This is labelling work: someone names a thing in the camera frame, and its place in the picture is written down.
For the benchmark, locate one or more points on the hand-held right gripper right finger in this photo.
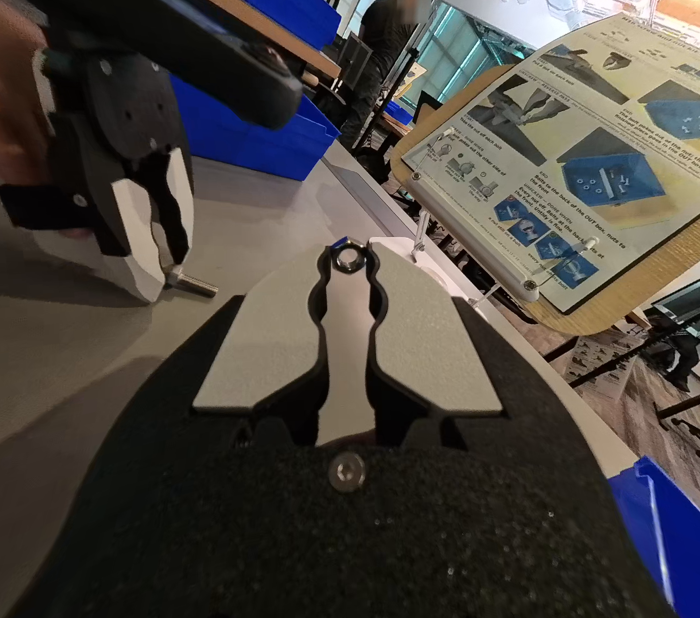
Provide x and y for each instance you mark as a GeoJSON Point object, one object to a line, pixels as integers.
{"type": "Point", "coordinates": [437, 350]}

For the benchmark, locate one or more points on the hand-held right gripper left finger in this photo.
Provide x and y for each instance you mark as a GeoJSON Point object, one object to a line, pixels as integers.
{"type": "Point", "coordinates": [262, 344]}

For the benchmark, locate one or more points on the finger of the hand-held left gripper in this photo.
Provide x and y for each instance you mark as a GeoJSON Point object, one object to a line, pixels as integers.
{"type": "Point", "coordinates": [136, 235]}
{"type": "Point", "coordinates": [185, 191]}

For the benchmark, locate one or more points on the steel hex bolt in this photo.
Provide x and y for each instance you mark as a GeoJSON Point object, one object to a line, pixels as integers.
{"type": "Point", "coordinates": [197, 285]}

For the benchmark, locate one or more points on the blue plastic bin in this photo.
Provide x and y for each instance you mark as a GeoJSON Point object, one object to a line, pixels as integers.
{"type": "Point", "coordinates": [672, 547]}
{"type": "Point", "coordinates": [246, 137]}

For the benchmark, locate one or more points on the steel hex nut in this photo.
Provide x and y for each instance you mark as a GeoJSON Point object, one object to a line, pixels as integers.
{"type": "Point", "coordinates": [358, 254]}

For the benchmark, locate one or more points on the person's left hand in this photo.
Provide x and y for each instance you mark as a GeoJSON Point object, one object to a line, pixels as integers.
{"type": "Point", "coordinates": [19, 109]}

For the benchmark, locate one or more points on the wooden instruction board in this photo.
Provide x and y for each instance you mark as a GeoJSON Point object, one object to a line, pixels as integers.
{"type": "Point", "coordinates": [601, 312]}

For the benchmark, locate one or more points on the printed instruction sheet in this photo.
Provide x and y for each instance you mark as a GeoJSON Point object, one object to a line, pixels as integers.
{"type": "Point", "coordinates": [547, 137]}

